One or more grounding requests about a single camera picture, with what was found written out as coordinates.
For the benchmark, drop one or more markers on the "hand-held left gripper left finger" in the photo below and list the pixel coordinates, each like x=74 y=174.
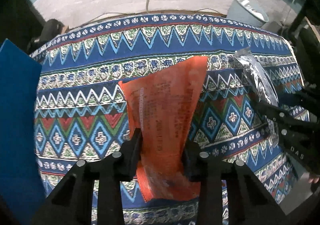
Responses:
x=132 y=155

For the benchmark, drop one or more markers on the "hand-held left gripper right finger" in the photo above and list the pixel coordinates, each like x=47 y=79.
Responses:
x=191 y=162

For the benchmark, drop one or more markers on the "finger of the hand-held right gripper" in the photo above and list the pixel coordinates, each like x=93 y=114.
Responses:
x=307 y=95
x=282 y=117

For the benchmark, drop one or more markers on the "silver foil snack packet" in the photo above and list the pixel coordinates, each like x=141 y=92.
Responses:
x=260 y=77

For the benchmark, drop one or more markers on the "orange-red snack packet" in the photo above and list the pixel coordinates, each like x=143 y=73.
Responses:
x=165 y=100

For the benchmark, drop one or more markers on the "person's right hand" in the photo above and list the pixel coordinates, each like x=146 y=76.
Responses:
x=315 y=179

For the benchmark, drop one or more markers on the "patterned tablecloth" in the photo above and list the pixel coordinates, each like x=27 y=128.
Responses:
x=87 y=85

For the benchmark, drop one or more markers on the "grey trash bin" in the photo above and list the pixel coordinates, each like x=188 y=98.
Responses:
x=240 y=12

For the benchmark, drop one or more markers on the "black round object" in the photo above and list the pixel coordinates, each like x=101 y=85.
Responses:
x=51 y=29

